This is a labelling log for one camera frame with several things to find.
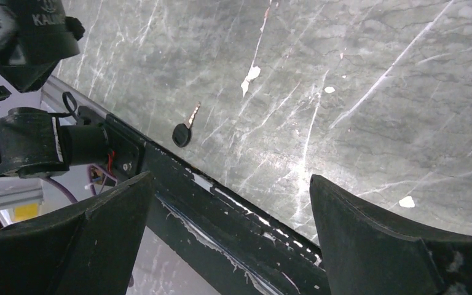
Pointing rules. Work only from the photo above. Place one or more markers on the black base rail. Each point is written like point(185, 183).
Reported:
point(235, 246)

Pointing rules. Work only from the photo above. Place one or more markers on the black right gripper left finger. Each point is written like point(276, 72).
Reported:
point(89, 247)

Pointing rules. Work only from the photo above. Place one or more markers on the black padlock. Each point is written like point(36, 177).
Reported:
point(45, 35)

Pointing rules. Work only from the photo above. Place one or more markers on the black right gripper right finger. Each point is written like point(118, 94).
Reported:
point(367, 249)

